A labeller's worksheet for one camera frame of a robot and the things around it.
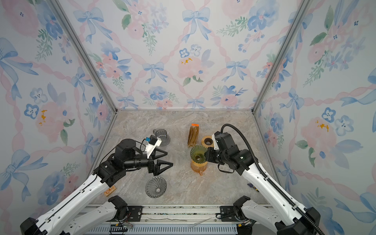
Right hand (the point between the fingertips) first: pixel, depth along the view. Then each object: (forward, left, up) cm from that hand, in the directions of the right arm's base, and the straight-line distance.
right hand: (204, 153), depth 74 cm
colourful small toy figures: (-9, -27, -19) cm, 34 cm away
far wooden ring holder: (+19, -4, -19) cm, 27 cm away
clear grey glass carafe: (+23, +27, -17) cm, 40 cm away
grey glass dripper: (-12, +26, -17) cm, 33 cm away
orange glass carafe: (+1, +2, -19) cm, 19 cm away
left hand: (-6, +16, +6) cm, 19 cm away
